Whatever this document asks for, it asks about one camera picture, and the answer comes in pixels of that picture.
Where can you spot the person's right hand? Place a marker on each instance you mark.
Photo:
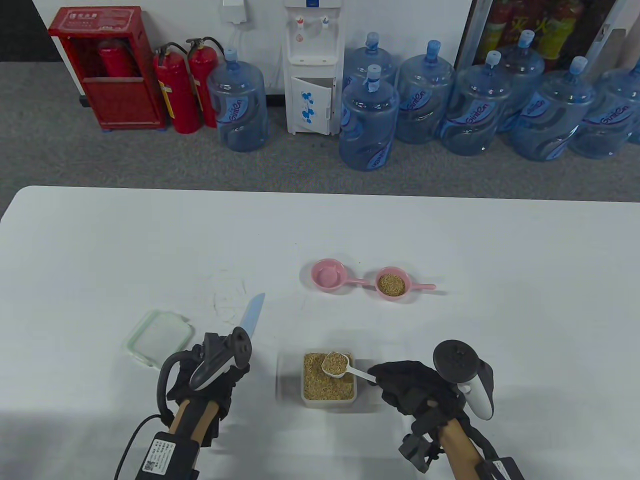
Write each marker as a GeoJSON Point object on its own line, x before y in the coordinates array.
{"type": "Point", "coordinates": [410, 385]}

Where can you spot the person's left hand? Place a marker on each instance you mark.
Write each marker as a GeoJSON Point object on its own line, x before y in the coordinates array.
{"type": "Point", "coordinates": [225, 385]}

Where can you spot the white plastic coffee spoon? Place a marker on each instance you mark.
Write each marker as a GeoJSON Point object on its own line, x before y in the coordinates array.
{"type": "Point", "coordinates": [360, 371]}

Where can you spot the light blue plastic knife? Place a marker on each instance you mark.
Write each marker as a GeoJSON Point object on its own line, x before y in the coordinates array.
{"type": "Point", "coordinates": [252, 315]}

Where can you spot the small white sesame portion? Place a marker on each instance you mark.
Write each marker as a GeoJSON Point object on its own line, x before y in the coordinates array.
{"type": "Point", "coordinates": [391, 284]}
{"type": "Point", "coordinates": [335, 361]}

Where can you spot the clear green-rimmed container lid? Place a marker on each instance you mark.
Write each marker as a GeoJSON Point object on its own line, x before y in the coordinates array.
{"type": "Point", "coordinates": [157, 340]}

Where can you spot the clear plastic sesame container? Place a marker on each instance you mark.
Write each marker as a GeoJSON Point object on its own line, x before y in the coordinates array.
{"type": "Point", "coordinates": [327, 403]}

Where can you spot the white sesame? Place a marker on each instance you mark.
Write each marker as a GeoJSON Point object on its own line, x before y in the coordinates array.
{"type": "Point", "coordinates": [320, 387]}

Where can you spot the person's left forearm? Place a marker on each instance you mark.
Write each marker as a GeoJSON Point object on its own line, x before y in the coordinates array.
{"type": "Point", "coordinates": [192, 420]}

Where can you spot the person's right forearm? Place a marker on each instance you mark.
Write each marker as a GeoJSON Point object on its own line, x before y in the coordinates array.
{"type": "Point", "coordinates": [460, 450]}

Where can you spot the black grey hand controller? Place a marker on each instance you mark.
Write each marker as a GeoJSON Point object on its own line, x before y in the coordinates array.
{"type": "Point", "coordinates": [215, 365]}
{"type": "Point", "coordinates": [456, 361]}

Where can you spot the black labelled wrist box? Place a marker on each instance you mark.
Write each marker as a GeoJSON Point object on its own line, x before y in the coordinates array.
{"type": "Point", "coordinates": [165, 457]}
{"type": "Point", "coordinates": [502, 472]}

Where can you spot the row of blue water jugs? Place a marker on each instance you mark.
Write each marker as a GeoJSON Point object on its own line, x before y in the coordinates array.
{"type": "Point", "coordinates": [370, 125]}

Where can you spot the large blue water bottle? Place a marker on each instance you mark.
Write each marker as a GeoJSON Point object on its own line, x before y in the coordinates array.
{"type": "Point", "coordinates": [237, 110]}

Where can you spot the red fire extinguisher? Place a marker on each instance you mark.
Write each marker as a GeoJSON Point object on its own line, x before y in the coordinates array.
{"type": "Point", "coordinates": [200, 75]}
{"type": "Point", "coordinates": [175, 95]}

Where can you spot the red fire extinguisher cabinet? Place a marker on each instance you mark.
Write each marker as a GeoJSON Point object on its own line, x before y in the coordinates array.
{"type": "Point", "coordinates": [120, 100]}

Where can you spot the white water dispenser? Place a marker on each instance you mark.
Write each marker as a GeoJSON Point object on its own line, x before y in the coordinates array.
{"type": "Point", "coordinates": [310, 60]}

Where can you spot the red extinguisher inside cabinet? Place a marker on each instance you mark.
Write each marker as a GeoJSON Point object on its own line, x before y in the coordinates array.
{"type": "Point", "coordinates": [115, 60]}

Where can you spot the grey leaning panel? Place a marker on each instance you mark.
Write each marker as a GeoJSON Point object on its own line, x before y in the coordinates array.
{"type": "Point", "coordinates": [612, 45]}

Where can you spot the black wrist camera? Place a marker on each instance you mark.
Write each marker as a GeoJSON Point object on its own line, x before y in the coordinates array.
{"type": "Point", "coordinates": [417, 452]}
{"type": "Point", "coordinates": [212, 430]}

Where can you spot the white wall box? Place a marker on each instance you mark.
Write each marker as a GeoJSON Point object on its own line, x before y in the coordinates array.
{"type": "Point", "coordinates": [235, 10]}

